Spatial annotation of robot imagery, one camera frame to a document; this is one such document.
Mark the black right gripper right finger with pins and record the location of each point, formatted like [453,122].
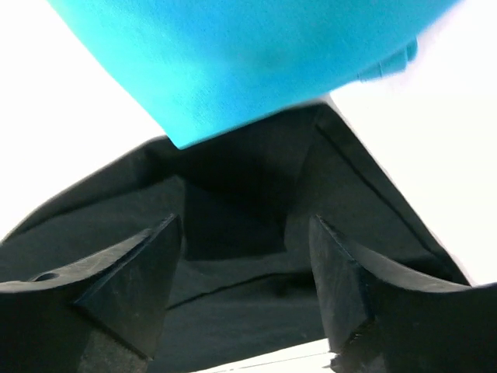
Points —
[381,316]

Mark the teal t-shirt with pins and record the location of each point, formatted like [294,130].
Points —
[204,68]

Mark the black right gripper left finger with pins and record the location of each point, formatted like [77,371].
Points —
[103,313]

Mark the black t-shirt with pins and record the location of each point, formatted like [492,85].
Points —
[243,285]

